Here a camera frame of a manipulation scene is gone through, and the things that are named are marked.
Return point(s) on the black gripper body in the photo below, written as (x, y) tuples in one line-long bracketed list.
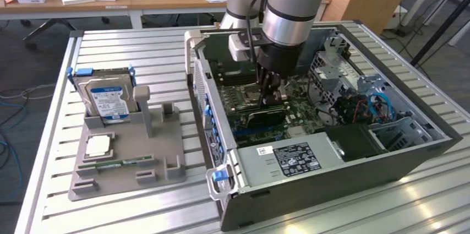
[(280, 57)]

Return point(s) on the black graphics card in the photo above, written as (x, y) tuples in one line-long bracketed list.
[(266, 118)]

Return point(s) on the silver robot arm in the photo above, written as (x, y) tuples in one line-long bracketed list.
[(290, 11)]

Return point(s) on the CPU socket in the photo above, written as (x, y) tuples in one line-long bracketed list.
[(247, 93)]

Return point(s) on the green motherboard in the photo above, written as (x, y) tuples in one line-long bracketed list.
[(300, 113)]

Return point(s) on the metal disk bay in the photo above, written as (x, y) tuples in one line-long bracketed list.
[(403, 135), (334, 74)]

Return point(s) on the black plastic shroud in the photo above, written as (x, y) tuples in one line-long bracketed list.
[(353, 140)]

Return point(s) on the grey power supply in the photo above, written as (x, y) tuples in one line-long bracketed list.
[(256, 170)]

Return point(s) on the blue case latch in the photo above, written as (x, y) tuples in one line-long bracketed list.
[(218, 176)]

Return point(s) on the dark grey PC case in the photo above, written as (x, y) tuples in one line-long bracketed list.
[(330, 190)]

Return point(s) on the hard disk with blue label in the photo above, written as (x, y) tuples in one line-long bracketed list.
[(106, 99)]

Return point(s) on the grey parts rack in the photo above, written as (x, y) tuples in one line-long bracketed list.
[(124, 146)]

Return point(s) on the black stand pole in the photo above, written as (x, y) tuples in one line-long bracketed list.
[(441, 31)]

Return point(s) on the silver CPU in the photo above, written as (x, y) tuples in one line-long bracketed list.
[(98, 146)]

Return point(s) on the green RAM stick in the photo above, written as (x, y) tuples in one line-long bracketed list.
[(110, 163)]

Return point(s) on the black chair base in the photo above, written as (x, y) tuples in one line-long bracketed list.
[(47, 26)]

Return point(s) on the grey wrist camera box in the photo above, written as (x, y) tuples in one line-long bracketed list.
[(238, 49)]

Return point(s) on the white table frame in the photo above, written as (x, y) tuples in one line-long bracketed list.
[(417, 1)]

